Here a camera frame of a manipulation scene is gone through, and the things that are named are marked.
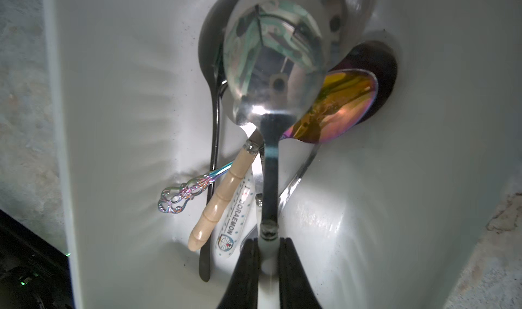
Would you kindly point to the black spoon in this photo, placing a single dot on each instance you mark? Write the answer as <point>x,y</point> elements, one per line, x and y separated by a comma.
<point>210,61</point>

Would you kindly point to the all steel spoon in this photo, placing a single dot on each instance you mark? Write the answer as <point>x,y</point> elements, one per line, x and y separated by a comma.
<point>347,20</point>

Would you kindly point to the white rectangular storage box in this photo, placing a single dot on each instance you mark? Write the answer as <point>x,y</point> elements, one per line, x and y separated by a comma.
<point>385,217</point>

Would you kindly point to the wooden handle steel spoon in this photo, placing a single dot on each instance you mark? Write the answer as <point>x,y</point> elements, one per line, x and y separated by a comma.
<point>215,208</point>

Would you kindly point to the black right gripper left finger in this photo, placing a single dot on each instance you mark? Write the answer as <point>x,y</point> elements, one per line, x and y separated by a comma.
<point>242,290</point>

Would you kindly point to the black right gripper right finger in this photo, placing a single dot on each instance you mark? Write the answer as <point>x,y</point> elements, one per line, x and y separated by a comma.
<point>294,287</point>

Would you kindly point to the iridescent gold spoon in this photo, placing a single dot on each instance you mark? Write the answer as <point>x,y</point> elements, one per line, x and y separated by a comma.
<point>345,98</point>

